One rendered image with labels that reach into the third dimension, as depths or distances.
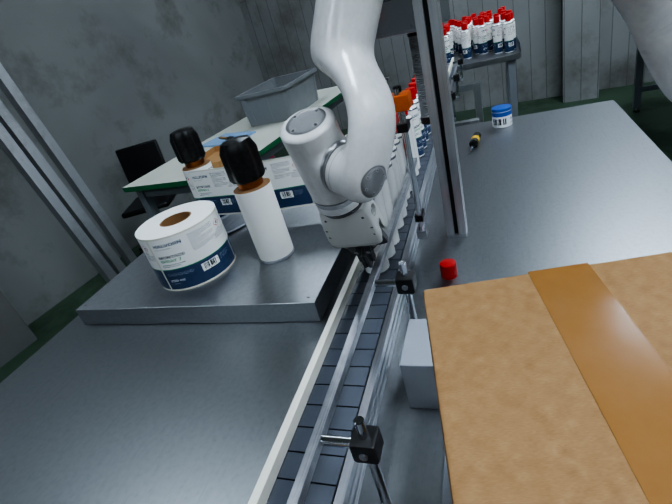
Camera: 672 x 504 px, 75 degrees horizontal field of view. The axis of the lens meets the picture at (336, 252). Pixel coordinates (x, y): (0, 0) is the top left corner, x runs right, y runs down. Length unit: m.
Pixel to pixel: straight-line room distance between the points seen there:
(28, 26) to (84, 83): 0.49
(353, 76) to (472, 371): 0.40
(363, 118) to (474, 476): 0.43
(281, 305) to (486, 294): 0.57
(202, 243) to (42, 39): 3.27
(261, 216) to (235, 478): 0.55
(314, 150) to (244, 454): 0.46
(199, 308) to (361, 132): 0.60
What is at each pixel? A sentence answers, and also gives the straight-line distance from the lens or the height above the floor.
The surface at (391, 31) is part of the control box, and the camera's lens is 0.98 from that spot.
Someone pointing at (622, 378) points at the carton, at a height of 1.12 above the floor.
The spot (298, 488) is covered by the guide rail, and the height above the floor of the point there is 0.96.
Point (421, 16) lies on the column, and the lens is 0.93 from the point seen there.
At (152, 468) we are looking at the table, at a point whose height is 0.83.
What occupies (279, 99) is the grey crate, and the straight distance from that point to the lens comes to 3.05.
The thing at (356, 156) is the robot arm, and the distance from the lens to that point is 0.58.
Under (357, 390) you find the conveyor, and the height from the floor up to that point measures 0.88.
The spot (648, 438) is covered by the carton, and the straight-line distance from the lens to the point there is 0.31.
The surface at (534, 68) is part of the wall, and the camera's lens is 5.27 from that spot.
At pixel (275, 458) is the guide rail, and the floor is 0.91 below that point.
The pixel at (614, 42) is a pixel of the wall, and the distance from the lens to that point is 5.27.
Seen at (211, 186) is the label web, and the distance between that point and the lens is 1.34.
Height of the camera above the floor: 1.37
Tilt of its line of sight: 28 degrees down
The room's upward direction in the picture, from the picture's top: 17 degrees counter-clockwise
